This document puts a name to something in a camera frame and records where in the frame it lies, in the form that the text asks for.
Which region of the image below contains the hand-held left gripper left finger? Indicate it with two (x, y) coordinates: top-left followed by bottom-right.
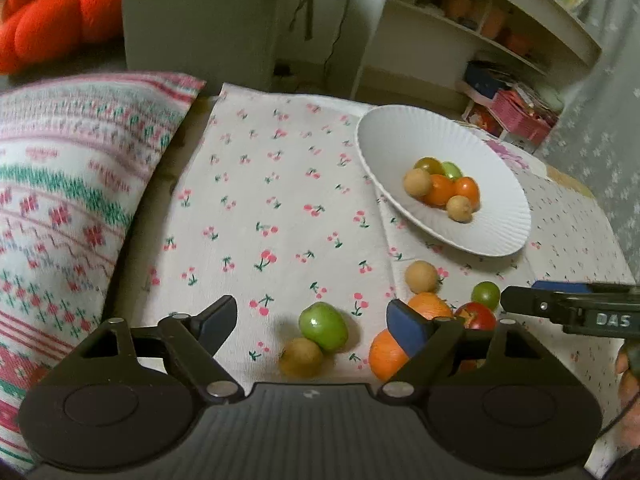
(75, 295), (246, 403)

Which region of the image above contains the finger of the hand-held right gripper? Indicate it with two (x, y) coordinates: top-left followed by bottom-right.
(500, 286), (640, 336)
(532, 281), (640, 296)

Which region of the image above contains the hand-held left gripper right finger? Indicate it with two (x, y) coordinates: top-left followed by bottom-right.
(377, 299), (548, 403)

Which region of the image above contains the small orange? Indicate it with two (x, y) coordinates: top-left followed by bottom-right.
(407, 292), (453, 321)

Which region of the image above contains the large orange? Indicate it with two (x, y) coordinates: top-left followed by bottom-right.
(368, 328), (411, 382)

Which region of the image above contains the tan longan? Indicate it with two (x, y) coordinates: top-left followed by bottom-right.
(446, 195), (473, 222)
(403, 168), (432, 198)
(278, 337), (325, 379)
(405, 260), (441, 293)

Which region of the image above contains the small green tomato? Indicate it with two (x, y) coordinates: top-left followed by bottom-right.
(471, 281), (501, 310)

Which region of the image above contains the large green tomato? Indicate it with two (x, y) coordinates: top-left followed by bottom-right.
(298, 302), (349, 352)

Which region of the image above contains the brownish green tomato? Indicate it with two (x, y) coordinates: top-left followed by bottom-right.
(414, 156), (445, 176)

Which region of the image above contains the white ribbed plate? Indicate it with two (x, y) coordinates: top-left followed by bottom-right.
(356, 105), (532, 257)

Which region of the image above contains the person's right hand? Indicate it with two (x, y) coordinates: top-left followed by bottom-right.
(616, 347), (640, 441)

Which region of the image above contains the pink floral cloth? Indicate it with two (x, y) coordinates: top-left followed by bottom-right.
(482, 137), (536, 171)

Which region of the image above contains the cherry print tablecloth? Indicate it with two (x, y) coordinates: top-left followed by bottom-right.
(107, 82), (636, 411)

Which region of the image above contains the white lace curtain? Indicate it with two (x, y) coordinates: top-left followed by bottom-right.
(535, 0), (640, 286)

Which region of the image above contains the pink plastic basket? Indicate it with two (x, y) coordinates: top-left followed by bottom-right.
(492, 91), (556, 146)

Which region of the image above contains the striped patterned pillow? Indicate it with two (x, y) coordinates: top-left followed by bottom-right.
(0, 72), (208, 471)

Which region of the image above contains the dark blue box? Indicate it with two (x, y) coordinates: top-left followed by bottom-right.
(465, 60), (506, 98)

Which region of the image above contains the orange basket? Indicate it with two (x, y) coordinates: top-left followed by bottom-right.
(502, 32), (533, 56)

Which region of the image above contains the white shelf unit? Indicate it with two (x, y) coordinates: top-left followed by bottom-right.
(350, 0), (603, 131)

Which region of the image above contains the red knitted cushion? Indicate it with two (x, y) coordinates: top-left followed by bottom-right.
(0, 0), (126, 76)

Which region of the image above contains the black wall cable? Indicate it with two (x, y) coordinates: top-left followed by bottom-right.
(322, 0), (351, 81)

